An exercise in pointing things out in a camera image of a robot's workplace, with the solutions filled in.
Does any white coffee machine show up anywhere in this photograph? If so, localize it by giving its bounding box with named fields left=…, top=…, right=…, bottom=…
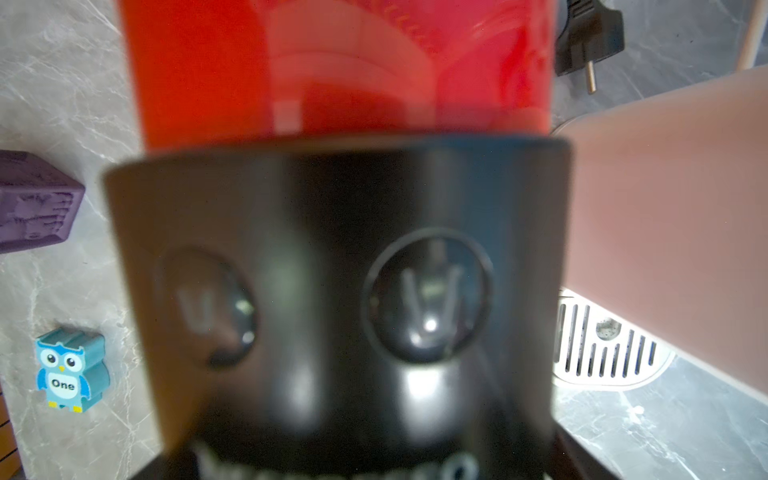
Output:
left=556, top=66, right=767, bottom=400

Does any blue owl toy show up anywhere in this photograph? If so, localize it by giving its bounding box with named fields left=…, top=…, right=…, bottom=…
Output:
left=35, top=328, right=111, bottom=413

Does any black power plug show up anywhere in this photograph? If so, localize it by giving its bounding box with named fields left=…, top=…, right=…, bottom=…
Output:
left=554, top=0, right=625, bottom=95

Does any purple block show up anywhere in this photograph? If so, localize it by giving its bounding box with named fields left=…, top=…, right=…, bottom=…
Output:
left=1, top=150, right=86, bottom=254

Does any red coffee machine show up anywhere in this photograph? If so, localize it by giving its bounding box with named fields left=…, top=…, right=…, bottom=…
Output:
left=101, top=0, right=574, bottom=480

